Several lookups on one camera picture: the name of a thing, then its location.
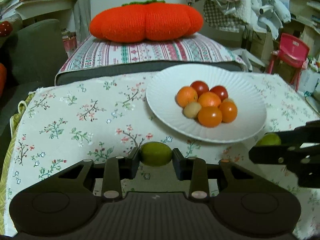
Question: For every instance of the striped patterned cushion cover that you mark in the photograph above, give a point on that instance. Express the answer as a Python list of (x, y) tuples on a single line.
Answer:
[(150, 51)]

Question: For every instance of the floral white tablecloth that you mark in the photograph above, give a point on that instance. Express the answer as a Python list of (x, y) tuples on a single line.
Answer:
[(75, 120)]

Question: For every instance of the red strawberry plush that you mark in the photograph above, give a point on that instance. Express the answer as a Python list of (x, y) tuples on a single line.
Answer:
[(5, 28)]

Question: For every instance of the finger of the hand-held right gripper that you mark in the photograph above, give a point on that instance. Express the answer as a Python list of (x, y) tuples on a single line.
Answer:
[(307, 132), (270, 153)]

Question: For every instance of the grey curtain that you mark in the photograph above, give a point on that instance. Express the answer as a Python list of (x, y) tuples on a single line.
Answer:
[(77, 7)]

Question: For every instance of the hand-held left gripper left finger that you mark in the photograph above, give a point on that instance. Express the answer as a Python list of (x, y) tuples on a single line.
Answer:
[(134, 162)]

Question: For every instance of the orange mandarin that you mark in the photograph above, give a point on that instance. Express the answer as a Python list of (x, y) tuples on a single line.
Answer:
[(209, 100), (186, 96)]

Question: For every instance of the small beige round fruit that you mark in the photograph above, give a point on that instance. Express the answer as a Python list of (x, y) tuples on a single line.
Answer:
[(192, 110), (227, 100)]

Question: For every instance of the white shelf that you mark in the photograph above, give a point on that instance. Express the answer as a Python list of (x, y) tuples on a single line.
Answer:
[(47, 6)]

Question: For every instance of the red tomato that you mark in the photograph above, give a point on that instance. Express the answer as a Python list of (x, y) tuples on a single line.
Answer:
[(200, 87), (220, 92)]

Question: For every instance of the yellow patterned mat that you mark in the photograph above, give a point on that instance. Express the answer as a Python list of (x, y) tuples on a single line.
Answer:
[(3, 187)]

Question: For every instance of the pile of hanging clothes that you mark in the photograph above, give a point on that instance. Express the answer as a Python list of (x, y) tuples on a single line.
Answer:
[(232, 2)]

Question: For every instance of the orange tomato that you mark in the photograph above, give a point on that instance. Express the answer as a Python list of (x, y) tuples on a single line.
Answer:
[(210, 116), (228, 112)]

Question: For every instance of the white ribbed plate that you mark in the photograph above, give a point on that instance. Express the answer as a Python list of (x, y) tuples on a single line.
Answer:
[(165, 105)]

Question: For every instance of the green lime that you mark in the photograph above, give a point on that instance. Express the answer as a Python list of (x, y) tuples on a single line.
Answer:
[(156, 154), (269, 139)]

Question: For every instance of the red plastic chair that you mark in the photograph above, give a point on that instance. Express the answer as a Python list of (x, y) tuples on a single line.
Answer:
[(290, 50)]

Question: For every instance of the grey sofa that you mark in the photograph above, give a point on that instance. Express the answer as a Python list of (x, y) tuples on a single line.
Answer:
[(32, 55)]

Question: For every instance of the orange knitted pumpkin cushion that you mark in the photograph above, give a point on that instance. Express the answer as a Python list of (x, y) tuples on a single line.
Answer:
[(145, 21)]

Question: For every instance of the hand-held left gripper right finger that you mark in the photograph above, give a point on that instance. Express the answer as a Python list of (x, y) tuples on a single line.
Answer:
[(178, 165)]

